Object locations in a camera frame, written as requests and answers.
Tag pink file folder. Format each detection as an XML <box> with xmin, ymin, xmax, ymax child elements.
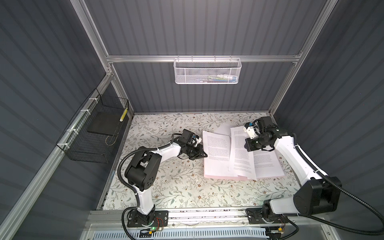
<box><xmin>203</xmin><ymin>127</ymin><xmax>285</xmax><ymax>181</ymax></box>

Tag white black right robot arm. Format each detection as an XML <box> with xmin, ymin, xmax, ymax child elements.
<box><xmin>244</xmin><ymin>117</ymin><xmax>342</xmax><ymax>221</ymax></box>

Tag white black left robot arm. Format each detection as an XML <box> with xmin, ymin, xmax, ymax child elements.
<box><xmin>117</xmin><ymin>129</ymin><xmax>208</xmax><ymax>226</ymax></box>

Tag floral patterned table mat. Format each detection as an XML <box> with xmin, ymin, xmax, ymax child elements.
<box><xmin>122</xmin><ymin>113</ymin><xmax>300</xmax><ymax>209</ymax></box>

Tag pens in white basket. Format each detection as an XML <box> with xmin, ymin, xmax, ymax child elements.
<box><xmin>201</xmin><ymin>75</ymin><xmax>238</xmax><ymax>84</ymax></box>

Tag yellow marker pen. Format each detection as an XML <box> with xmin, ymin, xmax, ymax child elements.
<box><xmin>120</xmin><ymin>108</ymin><xmax>128</xmax><ymax>122</ymax></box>

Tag black foam pad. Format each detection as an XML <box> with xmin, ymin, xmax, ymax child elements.
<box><xmin>87</xmin><ymin>112</ymin><xmax>123</xmax><ymax>136</ymax></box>

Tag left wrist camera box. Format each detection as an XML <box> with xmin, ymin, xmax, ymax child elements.
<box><xmin>179</xmin><ymin>129</ymin><xmax>202</xmax><ymax>147</ymax></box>

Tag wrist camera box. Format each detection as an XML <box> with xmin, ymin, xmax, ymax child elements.
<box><xmin>179</xmin><ymin>129</ymin><xmax>202</xmax><ymax>147</ymax></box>
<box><xmin>243</xmin><ymin>122</ymin><xmax>259</xmax><ymax>140</ymax></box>

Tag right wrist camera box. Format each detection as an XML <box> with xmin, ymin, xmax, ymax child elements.
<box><xmin>243</xmin><ymin>122</ymin><xmax>259</xmax><ymax>140</ymax></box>

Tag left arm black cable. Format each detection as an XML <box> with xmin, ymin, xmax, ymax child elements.
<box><xmin>116</xmin><ymin>132</ymin><xmax>184</xmax><ymax>240</ymax></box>

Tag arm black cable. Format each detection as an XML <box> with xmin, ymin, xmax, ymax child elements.
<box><xmin>266</xmin><ymin>140</ymin><xmax>384</xmax><ymax>240</ymax></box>
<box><xmin>116</xmin><ymin>132</ymin><xmax>184</xmax><ymax>240</ymax></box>

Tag white wire mesh basket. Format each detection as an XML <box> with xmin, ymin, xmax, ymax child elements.
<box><xmin>173</xmin><ymin>60</ymin><xmax>242</xmax><ymax>85</ymax></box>

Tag black wire basket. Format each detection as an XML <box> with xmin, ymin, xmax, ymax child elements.
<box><xmin>57</xmin><ymin>90</ymin><xmax>130</xmax><ymax>164</ymax></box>

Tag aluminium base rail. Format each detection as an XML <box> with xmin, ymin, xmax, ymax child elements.
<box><xmin>86</xmin><ymin>205</ymin><xmax>328</xmax><ymax>229</ymax></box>

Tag white vented cable duct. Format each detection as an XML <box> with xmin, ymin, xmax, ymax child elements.
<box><xmin>91</xmin><ymin>227</ymin><xmax>268</xmax><ymax>240</ymax></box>

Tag horizontal aluminium frame bar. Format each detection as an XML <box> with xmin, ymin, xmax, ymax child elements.
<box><xmin>106</xmin><ymin>55</ymin><xmax>301</xmax><ymax>63</ymax></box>

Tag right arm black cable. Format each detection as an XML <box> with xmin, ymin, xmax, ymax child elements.
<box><xmin>266</xmin><ymin>140</ymin><xmax>384</xmax><ymax>240</ymax></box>

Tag aluminium corner frame post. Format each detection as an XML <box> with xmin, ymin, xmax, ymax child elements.
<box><xmin>70</xmin><ymin>0</ymin><xmax>135</xmax><ymax>117</ymax></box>

